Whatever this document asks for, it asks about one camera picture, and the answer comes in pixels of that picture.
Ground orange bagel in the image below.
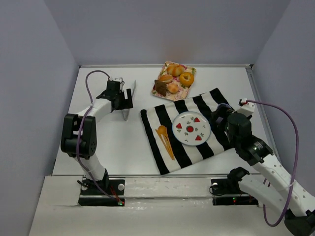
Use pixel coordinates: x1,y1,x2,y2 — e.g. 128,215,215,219
180,72,194,86

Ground sesame sandwich bun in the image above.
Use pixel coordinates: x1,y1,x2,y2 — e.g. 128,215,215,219
158,74,173,84

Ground lilac plastic cup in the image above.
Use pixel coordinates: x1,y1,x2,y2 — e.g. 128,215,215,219
217,103,232,109

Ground metal serving tongs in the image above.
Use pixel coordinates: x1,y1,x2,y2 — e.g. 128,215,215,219
122,80,137,121

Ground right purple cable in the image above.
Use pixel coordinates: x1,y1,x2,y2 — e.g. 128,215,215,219
246,99,299,227

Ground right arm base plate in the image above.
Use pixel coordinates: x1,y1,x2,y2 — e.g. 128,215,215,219
209,178,259,206

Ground orange plastic knife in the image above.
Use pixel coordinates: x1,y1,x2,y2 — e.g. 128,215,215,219
163,134,175,161

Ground black white striped cloth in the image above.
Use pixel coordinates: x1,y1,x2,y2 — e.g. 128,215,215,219
140,88,231,175

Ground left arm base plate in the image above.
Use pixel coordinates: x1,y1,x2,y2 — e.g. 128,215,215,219
77,178,125,207

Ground brown chocolate croissant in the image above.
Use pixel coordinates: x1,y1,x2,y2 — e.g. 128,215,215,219
154,80,167,96

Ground orange plastic fork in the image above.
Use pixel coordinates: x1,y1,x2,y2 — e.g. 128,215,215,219
155,129,175,161

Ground watermelon pattern plate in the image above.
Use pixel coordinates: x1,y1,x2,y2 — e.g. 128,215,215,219
172,112,211,146

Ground large striped bread roll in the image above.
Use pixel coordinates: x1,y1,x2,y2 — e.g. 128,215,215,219
166,63,185,77

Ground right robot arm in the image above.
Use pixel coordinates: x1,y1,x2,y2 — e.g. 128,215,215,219
210,100,315,236

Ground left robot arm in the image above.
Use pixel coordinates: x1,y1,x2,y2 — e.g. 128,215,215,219
61,78,136,198

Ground small round bread roll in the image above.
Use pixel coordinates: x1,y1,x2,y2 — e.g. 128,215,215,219
167,83,179,94

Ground orange plastic spoon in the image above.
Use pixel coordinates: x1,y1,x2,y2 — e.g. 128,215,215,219
158,125,168,141

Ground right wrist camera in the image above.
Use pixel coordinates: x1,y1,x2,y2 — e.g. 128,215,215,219
236,98,255,120

